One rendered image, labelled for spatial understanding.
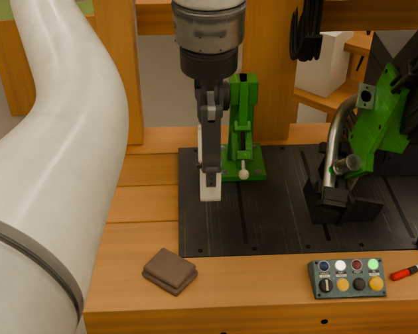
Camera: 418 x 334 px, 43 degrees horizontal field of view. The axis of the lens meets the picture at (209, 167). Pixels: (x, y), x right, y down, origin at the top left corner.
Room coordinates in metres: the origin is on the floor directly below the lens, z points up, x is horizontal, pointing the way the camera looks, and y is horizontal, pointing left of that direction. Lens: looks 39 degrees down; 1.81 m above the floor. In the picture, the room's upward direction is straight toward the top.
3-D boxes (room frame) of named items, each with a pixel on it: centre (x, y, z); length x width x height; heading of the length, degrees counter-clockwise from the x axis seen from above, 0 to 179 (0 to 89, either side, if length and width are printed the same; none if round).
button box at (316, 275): (0.74, -0.29, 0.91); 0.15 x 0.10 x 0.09; 93
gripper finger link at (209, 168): (0.56, 0.00, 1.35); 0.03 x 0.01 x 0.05; 3
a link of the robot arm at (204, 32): (0.63, 0.00, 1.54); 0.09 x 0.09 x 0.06
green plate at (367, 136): (0.98, -0.40, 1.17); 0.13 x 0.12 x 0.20; 93
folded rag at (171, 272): (0.76, 0.09, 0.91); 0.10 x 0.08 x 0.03; 53
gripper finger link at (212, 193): (0.58, 0.00, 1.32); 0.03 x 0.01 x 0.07; 93
